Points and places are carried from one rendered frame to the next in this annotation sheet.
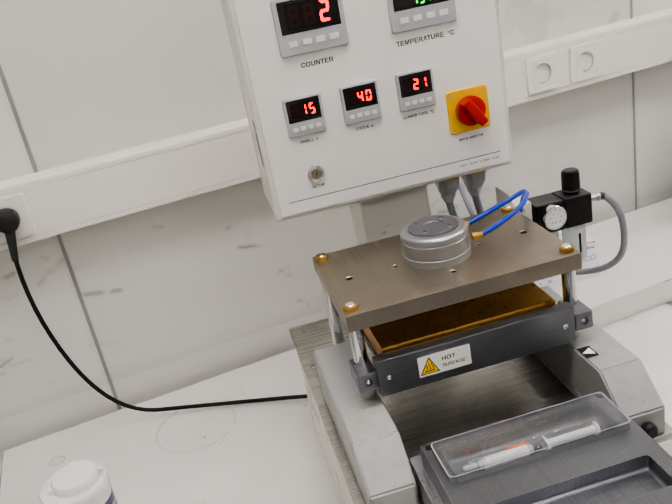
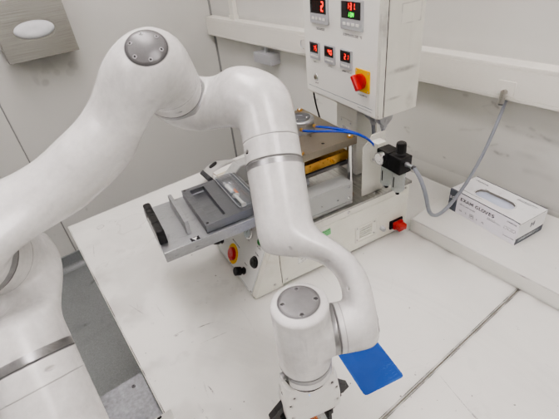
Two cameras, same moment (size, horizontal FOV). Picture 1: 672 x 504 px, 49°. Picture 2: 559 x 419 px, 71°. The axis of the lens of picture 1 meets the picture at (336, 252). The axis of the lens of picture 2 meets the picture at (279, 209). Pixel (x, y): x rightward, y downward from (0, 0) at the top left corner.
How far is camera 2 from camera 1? 1.15 m
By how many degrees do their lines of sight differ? 64
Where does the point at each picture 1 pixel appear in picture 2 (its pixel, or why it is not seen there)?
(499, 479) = (215, 188)
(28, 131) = not seen: hidden behind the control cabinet
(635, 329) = (470, 274)
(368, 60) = (333, 36)
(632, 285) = (505, 260)
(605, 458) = (224, 205)
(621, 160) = not seen: outside the picture
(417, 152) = (344, 89)
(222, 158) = not seen: hidden behind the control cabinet
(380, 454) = (233, 167)
